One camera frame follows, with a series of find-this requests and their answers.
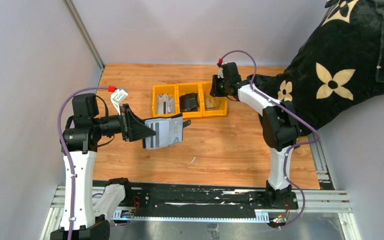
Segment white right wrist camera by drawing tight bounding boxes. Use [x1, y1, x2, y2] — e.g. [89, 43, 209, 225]
[217, 58, 224, 79]

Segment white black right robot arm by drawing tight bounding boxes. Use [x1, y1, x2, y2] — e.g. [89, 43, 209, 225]
[210, 60, 300, 209]

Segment black card holders in bin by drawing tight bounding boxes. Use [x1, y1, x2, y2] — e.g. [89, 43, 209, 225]
[179, 92, 200, 113]

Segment black leather card holder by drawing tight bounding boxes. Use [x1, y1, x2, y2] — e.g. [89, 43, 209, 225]
[143, 113, 192, 148]

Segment black plush flower blanket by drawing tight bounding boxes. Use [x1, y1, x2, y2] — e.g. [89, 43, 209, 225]
[248, 0, 384, 136]

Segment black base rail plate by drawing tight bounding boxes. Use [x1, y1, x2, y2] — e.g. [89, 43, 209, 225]
[92, 180, 300, 220]

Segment beige card in right bin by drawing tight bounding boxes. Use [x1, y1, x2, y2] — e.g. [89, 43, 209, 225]
[204, 96, 220, 111]

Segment yellow bin with holders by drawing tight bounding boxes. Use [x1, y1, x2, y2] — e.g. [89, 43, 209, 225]
[177, 82, 203, 119]

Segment yellow bin right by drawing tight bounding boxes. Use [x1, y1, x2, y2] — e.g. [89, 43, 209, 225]
[201, 81, 228, 117]

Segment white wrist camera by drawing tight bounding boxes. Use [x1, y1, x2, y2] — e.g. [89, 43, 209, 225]
[110, 88, 129, 116]
[217, 58, 224, 79]

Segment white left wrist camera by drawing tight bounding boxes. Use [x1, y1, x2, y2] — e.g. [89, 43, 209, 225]
[110, 88, 129, 116]

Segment yellow bin with cards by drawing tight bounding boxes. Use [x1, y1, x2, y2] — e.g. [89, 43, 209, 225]
[152, 84, 180, 117]

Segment silver cards in bin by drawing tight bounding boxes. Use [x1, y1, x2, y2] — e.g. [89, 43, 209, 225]
[156, 93, 176, 115]

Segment aluminium corner frame post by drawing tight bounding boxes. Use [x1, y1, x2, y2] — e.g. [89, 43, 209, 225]
[62, 0, 105, 72]

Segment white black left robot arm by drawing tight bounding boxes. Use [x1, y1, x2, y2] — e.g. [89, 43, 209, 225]
[50, 93, 156, 240]

